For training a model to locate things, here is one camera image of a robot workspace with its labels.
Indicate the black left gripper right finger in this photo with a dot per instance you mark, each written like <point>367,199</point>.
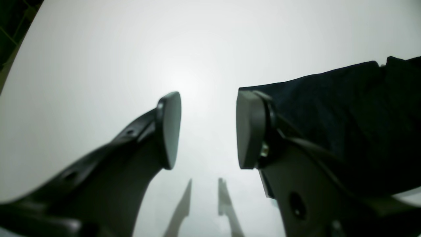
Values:
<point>318,196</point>

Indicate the black T-shirt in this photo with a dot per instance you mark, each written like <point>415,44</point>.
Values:
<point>368,116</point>

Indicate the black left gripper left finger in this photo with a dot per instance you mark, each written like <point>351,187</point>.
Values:
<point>100,194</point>

